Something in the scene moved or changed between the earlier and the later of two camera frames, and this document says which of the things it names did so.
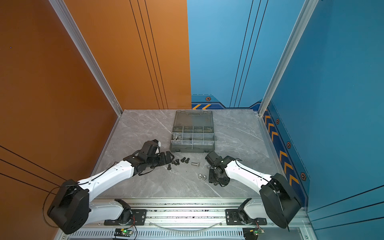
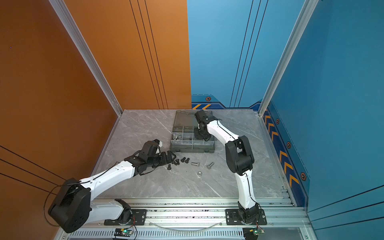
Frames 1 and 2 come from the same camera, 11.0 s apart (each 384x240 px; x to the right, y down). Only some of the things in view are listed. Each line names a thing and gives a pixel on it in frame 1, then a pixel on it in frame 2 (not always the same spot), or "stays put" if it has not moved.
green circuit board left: (121, 232) stays put
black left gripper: (164, 161) stays put
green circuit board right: (251, 233) stays put
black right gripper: (222, 182) → (197, 135)
